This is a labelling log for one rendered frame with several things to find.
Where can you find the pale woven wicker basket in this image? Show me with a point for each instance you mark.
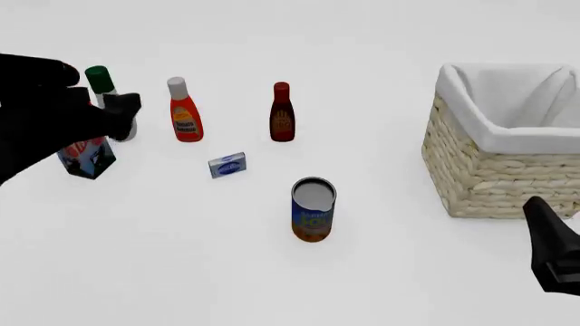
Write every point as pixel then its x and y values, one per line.
pixel 480 180

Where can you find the orange-red ketchup bottle grey cap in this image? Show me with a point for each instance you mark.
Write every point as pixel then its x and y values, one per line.
pixel 186 117

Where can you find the printed milk carton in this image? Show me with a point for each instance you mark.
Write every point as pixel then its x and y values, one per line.
pixel 88 161

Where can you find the white bottle with green cap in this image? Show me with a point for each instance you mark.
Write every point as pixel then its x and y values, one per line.
pixel 100 79

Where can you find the dark red sauce bottle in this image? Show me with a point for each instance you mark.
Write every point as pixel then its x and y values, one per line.
pixel 282 117

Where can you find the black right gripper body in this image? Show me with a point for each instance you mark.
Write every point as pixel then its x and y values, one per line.
pixel 564 275

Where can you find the white cloth basket liner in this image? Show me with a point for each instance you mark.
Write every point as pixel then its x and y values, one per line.
pixel 512 98

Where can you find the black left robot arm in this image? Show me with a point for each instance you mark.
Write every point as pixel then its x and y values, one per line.
pixel 31 115

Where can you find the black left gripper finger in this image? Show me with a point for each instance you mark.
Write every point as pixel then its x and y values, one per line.
pixel 121 110

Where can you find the small blue-grey printed box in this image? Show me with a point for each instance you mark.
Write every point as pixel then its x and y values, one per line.
pixel 228 165

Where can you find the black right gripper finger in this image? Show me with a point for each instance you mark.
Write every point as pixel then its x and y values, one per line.
pixel 546 234

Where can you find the blue and orange soup tin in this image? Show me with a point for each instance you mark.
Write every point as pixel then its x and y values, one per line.
pixel 312 217

